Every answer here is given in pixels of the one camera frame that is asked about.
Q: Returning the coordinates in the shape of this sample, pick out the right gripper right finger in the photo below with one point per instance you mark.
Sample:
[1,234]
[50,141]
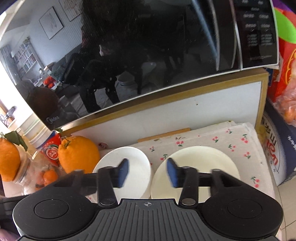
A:
[190,180]

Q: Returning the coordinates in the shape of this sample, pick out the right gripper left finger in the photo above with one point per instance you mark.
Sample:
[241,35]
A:
[103,183]

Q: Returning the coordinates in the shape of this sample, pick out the cream white bowl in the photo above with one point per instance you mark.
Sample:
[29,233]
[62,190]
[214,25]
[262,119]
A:
[202,158]

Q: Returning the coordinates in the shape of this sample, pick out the white speckled plate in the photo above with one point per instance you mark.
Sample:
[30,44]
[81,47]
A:
[138,181]

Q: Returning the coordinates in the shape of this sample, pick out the large orange with stem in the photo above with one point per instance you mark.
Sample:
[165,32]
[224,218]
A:
[78,153]

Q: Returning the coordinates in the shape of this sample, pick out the cherry print white cloth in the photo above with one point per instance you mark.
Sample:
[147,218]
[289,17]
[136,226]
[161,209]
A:
[238,141]

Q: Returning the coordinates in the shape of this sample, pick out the stacked paper cups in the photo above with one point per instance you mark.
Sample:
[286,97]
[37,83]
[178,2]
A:
[44,141]

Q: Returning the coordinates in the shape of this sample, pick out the glass jar of tangerines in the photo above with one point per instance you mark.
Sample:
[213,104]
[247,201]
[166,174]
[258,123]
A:
[30,175]

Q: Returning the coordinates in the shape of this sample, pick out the white wood-framed shelf board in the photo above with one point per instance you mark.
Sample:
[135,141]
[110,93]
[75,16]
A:
[238,97]

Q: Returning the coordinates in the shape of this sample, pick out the large orange on jar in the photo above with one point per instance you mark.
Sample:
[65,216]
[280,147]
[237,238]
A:
[10,155]

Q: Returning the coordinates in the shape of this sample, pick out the blue and white carton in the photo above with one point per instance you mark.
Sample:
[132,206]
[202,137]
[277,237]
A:
[279,146]

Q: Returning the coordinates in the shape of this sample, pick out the plastic bag of oranges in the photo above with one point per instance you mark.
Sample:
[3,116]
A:
[285,105]

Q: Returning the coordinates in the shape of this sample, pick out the black Midea microwave oven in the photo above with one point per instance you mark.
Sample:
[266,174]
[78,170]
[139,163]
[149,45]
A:
[71,59]

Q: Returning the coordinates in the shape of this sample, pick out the red gift box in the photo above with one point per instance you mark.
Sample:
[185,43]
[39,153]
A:
[279,78]

